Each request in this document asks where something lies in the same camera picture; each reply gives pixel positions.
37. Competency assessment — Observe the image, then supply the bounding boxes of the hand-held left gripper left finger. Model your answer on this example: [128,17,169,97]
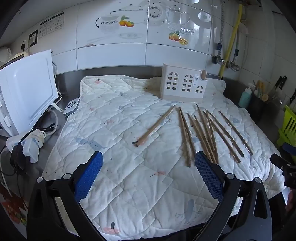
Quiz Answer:
[26,151,104,241]

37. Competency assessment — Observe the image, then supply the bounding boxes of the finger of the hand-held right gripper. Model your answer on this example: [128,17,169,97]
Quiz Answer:
[270,153,292,169]
[282,142,296,156]

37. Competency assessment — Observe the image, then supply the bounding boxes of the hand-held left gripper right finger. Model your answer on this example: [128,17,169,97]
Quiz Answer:
[195,151,273,241]

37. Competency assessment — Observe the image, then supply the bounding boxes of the bunch of wooden chopsticks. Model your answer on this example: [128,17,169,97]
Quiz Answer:
[132,104,254,168]

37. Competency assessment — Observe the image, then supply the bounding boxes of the white chopstick holder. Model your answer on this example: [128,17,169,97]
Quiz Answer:
[161,62,208,103]

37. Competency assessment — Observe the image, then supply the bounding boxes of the assorted kitchen utensils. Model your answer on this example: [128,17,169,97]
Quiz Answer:
[252,80,270,102]

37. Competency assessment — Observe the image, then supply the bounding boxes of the green dish rack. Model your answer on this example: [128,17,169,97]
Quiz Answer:
[276,105,296,147]

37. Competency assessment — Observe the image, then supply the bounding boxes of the white quilted mat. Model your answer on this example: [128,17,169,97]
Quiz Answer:
[42,75,286,240]

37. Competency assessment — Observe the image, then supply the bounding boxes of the black utensil cup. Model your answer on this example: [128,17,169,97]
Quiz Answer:
[248,93,266,121]

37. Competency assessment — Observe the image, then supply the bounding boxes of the white charger adapter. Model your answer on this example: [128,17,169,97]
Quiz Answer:
[21,138,40,164]

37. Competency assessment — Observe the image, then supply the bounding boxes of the teal bottle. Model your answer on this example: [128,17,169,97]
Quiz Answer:
[238,83,252,108]

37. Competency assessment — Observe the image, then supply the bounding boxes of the grey white kitchen timer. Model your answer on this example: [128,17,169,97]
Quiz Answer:
[63,98,81,117]

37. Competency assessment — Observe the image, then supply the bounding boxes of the red patterned cloth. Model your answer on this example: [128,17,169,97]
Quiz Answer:
[0,185,27,225]

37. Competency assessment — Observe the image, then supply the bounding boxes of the white countertop appliance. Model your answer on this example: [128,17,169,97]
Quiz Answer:
[0,49,59,137]

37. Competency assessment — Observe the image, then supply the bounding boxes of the metal pipe valves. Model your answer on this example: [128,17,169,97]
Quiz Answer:
[211,43,241,72]

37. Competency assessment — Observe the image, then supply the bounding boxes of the large black-handled knife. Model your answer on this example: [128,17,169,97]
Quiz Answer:
[272,75,287,99]

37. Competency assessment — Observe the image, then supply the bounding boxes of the white power cable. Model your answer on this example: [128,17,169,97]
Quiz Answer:
[35,62,65,137]

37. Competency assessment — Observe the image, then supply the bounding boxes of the short braided metal hose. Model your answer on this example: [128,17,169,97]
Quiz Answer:
[233,28,240,64]

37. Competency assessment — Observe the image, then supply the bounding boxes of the yellow gas hose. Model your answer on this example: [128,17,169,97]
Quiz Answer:
[218,3,243,78]

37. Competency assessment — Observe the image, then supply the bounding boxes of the long braided metal hose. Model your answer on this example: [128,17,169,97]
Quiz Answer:
[217,0,226,50]

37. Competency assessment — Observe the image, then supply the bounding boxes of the printed wall label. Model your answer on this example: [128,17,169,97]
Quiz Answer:
[38,11,65,39]

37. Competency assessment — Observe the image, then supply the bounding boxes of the tableware wall decal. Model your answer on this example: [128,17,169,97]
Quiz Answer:
[95,5,213,46]

